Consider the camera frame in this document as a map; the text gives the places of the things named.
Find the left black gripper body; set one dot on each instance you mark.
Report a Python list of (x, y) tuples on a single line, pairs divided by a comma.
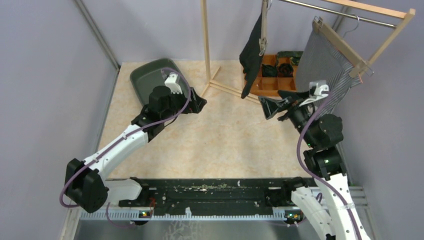
[(192, 106)]

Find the rolled black red sock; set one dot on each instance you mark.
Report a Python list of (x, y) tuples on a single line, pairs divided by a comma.
[(285, 70)]

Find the wooden compartment tray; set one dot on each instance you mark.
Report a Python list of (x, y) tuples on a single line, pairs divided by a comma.
[(269, 86)]

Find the folded green camouflage cloth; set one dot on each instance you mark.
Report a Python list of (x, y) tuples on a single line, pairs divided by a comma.
[(294, 56)]

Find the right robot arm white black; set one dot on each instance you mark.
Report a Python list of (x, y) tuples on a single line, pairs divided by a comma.
[(318, 155)]

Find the metal hanging rod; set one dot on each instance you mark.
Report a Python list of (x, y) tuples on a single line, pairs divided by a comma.
[(339, 13)]

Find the green plastic basin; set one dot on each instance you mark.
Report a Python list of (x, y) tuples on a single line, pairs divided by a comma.
[(151, 75)]

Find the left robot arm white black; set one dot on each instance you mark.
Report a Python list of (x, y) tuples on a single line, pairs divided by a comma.
[(86, 181)]

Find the wooden clip hanger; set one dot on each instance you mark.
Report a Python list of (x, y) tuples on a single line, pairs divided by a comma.
[(263, 41), (359, 64)]

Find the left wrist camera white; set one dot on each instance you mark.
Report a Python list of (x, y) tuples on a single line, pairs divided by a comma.
[(172, 82)]

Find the grey striped underwear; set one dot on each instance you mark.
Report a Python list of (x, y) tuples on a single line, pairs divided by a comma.
[(322, 61)]

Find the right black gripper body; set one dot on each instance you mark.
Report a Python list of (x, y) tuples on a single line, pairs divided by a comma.
[(297, 112)]

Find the rolled dark sock middle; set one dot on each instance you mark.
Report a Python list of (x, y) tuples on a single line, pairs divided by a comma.
[(269, 71)]

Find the wooden clothes rack frame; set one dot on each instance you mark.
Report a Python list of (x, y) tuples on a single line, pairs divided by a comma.
[(405, 17)]

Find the black underwear orange trim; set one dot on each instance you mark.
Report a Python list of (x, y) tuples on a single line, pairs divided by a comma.
[(250, 59)]

